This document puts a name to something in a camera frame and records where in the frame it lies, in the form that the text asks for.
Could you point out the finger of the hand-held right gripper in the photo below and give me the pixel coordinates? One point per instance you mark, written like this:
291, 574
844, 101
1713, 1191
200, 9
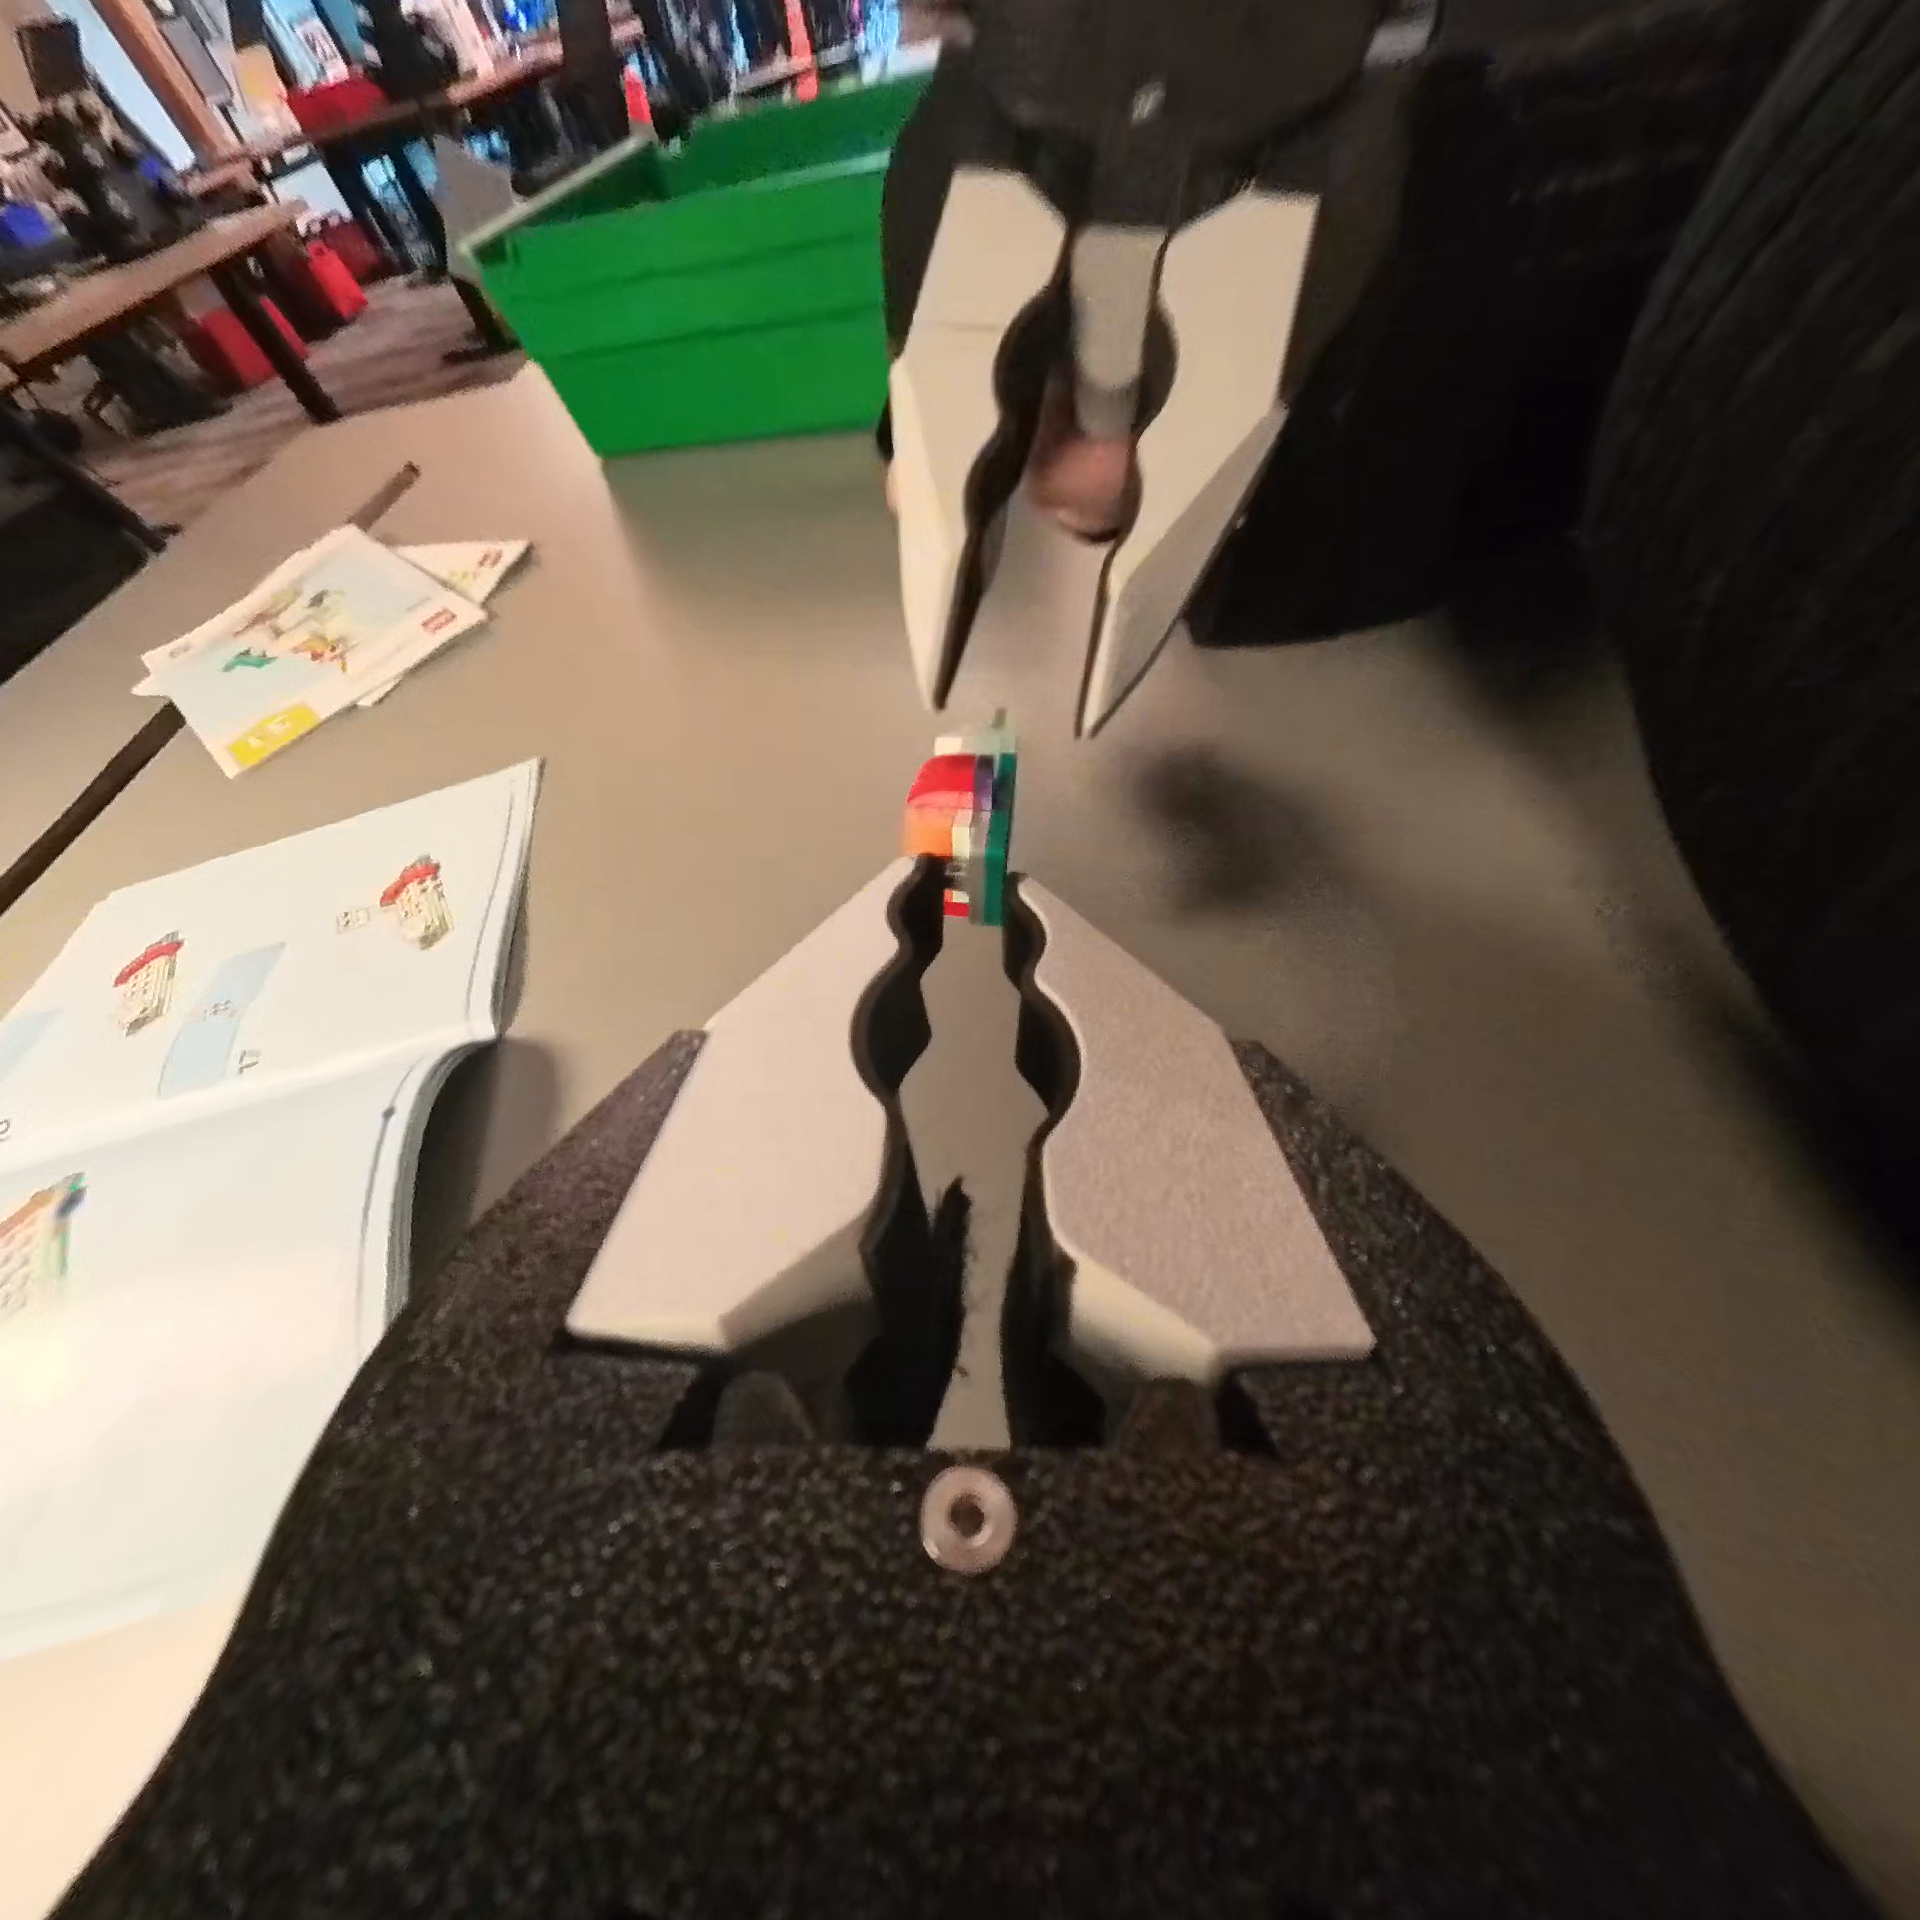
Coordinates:
1223, 376
939, 452

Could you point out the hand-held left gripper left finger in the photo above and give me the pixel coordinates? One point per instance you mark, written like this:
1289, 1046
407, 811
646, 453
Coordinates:
750, 1171

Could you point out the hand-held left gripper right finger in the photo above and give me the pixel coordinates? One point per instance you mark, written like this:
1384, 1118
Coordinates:
1200, 1185

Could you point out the white lego strip assembly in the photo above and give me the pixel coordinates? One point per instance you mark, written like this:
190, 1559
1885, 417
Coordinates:
984, 820

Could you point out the person's right forearm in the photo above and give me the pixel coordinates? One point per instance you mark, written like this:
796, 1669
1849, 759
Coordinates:
1424, 452

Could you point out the open lego instruction booklet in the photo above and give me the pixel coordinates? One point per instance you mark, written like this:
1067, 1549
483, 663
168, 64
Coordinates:
225, 1200

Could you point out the person's right hand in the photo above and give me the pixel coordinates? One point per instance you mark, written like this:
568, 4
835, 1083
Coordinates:
1089, 481

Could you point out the green plastic bin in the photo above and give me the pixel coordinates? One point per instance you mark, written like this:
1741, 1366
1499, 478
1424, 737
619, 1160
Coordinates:
720, 329

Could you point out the closed white instruction booklet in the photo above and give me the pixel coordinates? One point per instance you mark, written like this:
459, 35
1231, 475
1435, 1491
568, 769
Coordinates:
481, 568

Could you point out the brown wooden table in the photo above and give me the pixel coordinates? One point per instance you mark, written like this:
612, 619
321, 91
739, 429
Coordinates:
150, 270
451, 91

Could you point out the closed booklet with yellow corner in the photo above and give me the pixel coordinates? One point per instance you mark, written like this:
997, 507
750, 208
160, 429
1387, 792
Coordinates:
316, 645

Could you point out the red container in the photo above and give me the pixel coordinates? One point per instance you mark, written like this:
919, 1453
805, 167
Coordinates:
284, 308

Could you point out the red crate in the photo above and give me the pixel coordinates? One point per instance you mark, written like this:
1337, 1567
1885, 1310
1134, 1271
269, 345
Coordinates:
340, 107

